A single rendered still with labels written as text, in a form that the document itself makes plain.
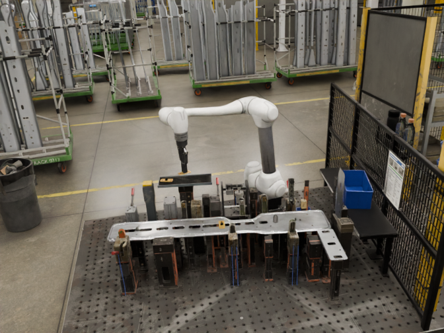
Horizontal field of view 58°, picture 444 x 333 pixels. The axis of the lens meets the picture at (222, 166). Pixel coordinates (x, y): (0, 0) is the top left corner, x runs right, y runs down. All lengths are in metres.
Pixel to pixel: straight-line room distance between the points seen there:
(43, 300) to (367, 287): 2.61
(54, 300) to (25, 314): 0.23
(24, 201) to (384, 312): 3.65
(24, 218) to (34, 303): 1.24
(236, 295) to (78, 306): 0.94
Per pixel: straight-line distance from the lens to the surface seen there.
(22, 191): 4.71
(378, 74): 5.03
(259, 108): 2.72
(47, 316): 3.75
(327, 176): 3.11
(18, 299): 4.03
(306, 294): 2.54
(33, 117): 6.26
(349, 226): 2.53
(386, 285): 2.70
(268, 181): 2.96
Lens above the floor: 2.42
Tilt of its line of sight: 25 degrees down
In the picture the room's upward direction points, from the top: 3 degrees counter-clockwise
